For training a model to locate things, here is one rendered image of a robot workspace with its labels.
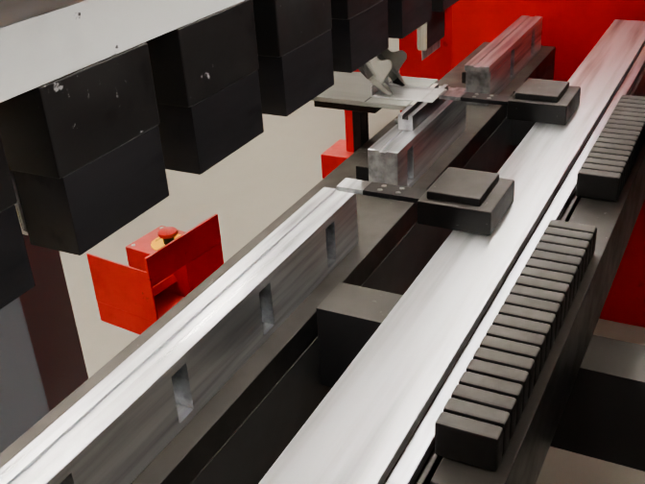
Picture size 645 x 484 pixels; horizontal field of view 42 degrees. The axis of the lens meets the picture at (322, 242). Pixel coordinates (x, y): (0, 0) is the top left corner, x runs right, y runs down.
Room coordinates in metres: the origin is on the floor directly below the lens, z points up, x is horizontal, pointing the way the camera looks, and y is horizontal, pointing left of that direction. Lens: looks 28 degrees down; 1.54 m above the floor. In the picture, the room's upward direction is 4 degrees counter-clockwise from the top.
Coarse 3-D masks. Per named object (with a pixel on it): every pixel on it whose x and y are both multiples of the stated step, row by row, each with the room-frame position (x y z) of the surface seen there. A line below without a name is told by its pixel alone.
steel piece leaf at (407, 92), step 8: (376, 88) 1.65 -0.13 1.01; (392, 88) 1.67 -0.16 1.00; (400, 88) 1.67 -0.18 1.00; (408, 88) 1.66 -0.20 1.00; (416, 88) 1.66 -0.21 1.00; (424, 88) 1.66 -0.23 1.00; (432, 88) 1.65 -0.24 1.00; (376, 96) 1.63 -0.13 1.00; (384, 96) 1.63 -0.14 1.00; (392, 96) 1.62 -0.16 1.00; (400, 96) 1.62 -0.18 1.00; (408, 96) 1.62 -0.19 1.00; (416, 96) 1.61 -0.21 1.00; (424, 96) 1.61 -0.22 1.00
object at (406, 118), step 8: (416, 104) 1.58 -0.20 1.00; (424, 104) 1.57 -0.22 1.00; (432, 104) 1.60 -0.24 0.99; (440, 104) 1.64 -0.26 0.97; (400, 112) 1.53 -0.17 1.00; (408, 112) 1.54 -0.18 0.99; (416, 112) 1.52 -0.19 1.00; (424, 112) 1.56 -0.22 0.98; (432, 112) 1.60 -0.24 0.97; (400, 120) 1.52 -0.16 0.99; (408, 120) 1.51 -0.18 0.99; (416, 120) 1.52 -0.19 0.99; (400, 128) 1.52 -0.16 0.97; (408, 128) 1.51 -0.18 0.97
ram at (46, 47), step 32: (96, 0) 0.77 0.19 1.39; (128, 0) 0.81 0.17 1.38; (160, 0) 0.85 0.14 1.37; (192, 0) 0.90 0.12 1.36; (224, 0) 0.95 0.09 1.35; (0, 32) 0.67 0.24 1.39; (32, 32) 0.70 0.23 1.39; (64, 32) 0.73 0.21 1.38; (96, 32) 0.77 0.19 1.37; (128, 32) 0.80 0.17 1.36; (160, 32) 0.85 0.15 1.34; (0, 64) 0.66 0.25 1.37; (32, 64) 0.69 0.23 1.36; (64, 64) 0.72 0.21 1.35; (0, 96) 0.66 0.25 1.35
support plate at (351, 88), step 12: (336, 72) 1.82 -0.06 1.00; (360, 72) 1.81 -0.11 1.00; (336, 84) 1.73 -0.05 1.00; (348, 84) 1.73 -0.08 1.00; (360, 84) 1.72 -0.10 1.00; (408, 84) 1.70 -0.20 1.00; (420, 84) 1.70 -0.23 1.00; (432, 84) 1.69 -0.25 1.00; (324, 96) 1.66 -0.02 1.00; (336, 96) 1.65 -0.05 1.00; (348, 96) 1.65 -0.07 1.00; (360, 96) 1.64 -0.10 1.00; (384, 108) 1.59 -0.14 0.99; (396, 108) 1.57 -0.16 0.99
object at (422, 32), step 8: (432, 16) 1.61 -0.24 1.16; (440, 16) 1.65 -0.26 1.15; (424, 24) 1.59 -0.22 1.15; (432, 24) 1.61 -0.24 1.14; (440, 24) 1.65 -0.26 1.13; (424, 32) 1.59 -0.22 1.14; (432, 32) 1.61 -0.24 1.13; (440, 32) 1.65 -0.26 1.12; (424, 40) 1.59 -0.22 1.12; (432, 40) 1.61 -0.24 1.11; (440, 40) 1.68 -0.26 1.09; (424, 48) 1.59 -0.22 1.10; (432, 48) 1.64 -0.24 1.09; (424, 56) 1.60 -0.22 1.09
